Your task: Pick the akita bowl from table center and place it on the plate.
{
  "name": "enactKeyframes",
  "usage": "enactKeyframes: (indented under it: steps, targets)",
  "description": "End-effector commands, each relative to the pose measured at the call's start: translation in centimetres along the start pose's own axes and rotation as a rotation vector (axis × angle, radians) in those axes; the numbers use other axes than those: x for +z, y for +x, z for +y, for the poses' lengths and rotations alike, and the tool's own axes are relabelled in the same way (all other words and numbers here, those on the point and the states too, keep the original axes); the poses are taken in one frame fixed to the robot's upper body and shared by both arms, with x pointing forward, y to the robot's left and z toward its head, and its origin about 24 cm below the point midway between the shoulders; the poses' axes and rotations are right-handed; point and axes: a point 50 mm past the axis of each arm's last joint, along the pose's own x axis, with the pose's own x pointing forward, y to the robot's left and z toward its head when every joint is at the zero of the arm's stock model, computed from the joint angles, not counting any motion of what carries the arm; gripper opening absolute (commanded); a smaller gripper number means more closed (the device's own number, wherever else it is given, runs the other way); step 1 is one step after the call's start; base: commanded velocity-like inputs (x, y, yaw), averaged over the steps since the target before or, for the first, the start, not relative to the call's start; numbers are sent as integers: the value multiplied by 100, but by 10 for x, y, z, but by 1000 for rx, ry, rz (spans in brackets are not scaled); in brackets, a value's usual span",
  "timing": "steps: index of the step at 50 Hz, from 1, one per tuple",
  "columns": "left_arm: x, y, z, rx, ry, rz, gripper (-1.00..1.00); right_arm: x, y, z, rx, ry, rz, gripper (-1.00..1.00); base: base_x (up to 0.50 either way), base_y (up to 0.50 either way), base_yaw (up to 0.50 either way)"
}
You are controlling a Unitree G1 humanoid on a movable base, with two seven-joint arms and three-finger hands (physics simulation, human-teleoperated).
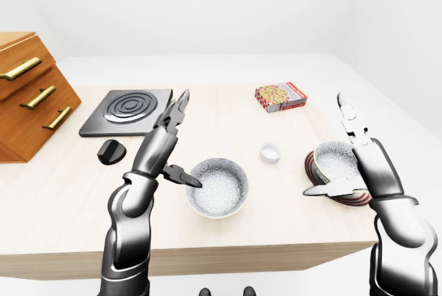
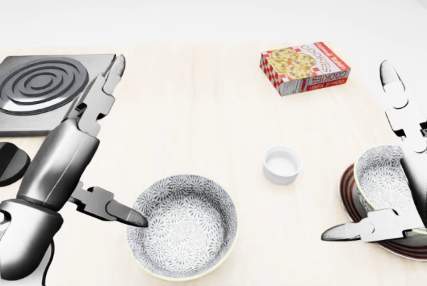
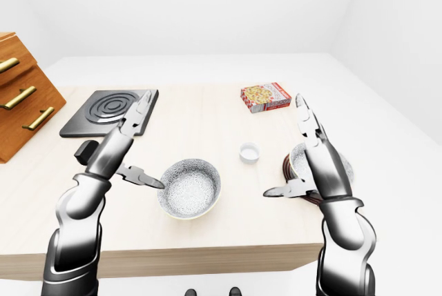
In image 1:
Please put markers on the red white cookie box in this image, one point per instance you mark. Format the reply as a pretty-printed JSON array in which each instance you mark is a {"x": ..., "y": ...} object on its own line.
[{"x": 281, "y": 97}]

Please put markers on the small white ramekin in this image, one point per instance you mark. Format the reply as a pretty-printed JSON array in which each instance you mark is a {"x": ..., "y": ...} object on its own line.
[{"x": 270, "y": 152}]

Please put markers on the round black stove knob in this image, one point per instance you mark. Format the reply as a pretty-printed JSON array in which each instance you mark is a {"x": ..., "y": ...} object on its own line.
[{"x": 111, "y": 152}]

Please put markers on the wooden cabinet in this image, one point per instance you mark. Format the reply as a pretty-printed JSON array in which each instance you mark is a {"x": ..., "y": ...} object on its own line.
[{"x": 24, "y": 130}]

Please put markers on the small dark rounded shape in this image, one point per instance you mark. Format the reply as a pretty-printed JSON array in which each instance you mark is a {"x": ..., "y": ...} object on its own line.
[
  {"x": 204, "y": 292},
  {"x": 249, "y": 291}
]

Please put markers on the patterned black white bowl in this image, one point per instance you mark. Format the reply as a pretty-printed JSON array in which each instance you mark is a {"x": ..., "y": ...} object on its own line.
[
  {"x": 333, "y": 159},
  {"x": 217, "y": 189}
]

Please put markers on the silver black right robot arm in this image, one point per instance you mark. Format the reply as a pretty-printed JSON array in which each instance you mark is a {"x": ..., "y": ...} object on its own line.
[{"x": 402, "y": 247}]

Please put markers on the flat dark stove plate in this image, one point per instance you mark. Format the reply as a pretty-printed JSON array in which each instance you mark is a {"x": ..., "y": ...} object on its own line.
[{"x": 127, "y": 111}]

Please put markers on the wooden drawer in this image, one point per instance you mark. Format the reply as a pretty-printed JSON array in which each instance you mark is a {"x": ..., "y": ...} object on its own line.
[
  {"x": 41, "y": 123},
  {"x": 38, "y": 85},
  {"x": 20, "y": 54}
]

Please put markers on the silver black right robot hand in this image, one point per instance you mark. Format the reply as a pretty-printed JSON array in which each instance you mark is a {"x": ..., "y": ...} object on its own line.
[{"x": 374, "y": 168}]

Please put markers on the plate with red rings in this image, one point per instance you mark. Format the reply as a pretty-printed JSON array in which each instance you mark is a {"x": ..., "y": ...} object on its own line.
[{"x": 312, "y": 172}]

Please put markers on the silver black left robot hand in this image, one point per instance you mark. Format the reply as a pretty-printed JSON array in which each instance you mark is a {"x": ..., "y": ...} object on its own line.
[{"x": 157, "y": 151}]

